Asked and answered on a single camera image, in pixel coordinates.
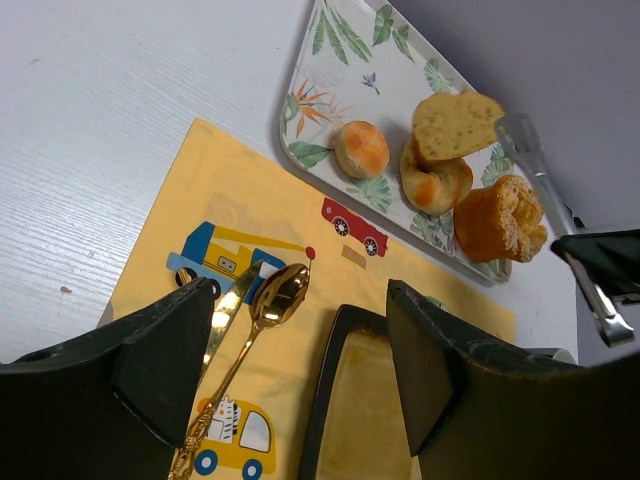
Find gold spoon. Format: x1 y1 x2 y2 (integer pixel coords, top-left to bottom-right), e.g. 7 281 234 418
168 263 310 479

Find small round bun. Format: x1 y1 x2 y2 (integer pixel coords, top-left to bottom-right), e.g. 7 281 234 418
334 120 390 179

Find sugar topped round bread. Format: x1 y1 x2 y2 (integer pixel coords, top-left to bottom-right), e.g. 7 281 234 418
453 175 548 263

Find sliced bread piece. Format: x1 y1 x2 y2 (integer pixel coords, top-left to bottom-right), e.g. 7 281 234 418
411 90 505 163

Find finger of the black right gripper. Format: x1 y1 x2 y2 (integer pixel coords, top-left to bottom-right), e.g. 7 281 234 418
551 229 640 303

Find green mug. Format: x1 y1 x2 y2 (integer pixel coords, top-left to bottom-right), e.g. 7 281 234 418
529 348 577 365

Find yellow vehicle print placemat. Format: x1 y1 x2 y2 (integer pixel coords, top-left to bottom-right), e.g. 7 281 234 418
103 120 515 479

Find twisted ring bread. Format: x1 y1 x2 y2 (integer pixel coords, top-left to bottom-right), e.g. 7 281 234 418
399 138 473 216

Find gold fork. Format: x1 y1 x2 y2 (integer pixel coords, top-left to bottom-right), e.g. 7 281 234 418
175 267 193 287

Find metal tongs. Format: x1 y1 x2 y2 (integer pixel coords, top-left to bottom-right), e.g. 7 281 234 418
494 113 635 347

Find black square plate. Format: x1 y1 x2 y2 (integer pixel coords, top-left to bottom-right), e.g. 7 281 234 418
297 304 421 479

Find floral serving tray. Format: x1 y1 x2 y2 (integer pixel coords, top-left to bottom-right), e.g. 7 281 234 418
278 0 514 286

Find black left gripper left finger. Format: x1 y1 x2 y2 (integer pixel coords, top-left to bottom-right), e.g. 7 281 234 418
1 279 214 479

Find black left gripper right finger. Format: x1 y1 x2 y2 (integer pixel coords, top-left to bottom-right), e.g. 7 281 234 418
386 280 639 479

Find gold knife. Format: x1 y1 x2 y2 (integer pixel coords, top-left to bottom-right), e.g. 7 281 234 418
198 260 264 384

